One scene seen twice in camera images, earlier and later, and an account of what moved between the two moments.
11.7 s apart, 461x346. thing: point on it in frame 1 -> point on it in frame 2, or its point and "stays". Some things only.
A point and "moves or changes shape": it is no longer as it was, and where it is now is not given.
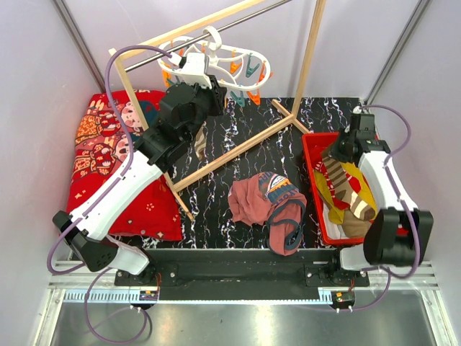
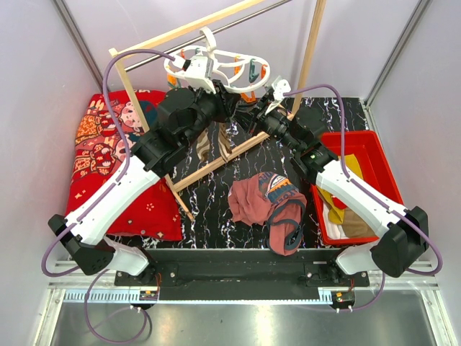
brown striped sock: x=337 y=174 moves or changes shape
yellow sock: x=333 y=209 stays
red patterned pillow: x=101 y=153 stays
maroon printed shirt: x=271 y=200 stays
